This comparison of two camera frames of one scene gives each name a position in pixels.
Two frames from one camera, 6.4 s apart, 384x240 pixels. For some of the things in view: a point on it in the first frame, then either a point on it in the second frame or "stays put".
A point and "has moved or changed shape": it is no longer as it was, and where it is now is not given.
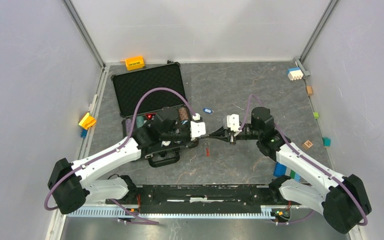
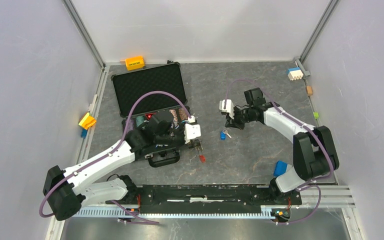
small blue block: x=83 y=133 stays put
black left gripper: x=188 y=140 stays put
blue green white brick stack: x=280 y=169 stays put
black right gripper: x=222 y=133 → x=234 y=123
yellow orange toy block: x=87 y=121 stays put
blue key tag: x=208 y=110 has moved or changed shape
